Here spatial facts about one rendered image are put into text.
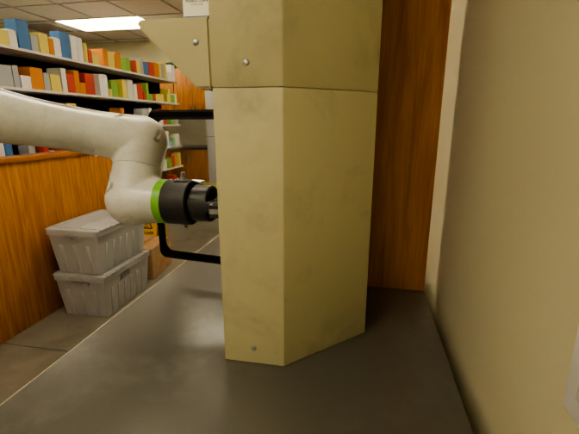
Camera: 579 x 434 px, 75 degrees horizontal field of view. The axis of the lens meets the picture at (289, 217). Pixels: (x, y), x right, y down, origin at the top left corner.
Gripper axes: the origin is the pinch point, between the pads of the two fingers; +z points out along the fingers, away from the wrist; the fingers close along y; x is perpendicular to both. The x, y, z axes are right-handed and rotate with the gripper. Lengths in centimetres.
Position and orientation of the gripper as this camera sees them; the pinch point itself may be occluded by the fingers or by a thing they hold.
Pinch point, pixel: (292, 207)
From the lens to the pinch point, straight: 73.8
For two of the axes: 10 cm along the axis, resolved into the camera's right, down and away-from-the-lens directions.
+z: 9.8, 0.5, -1.9
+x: -0.1, 9.7, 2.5
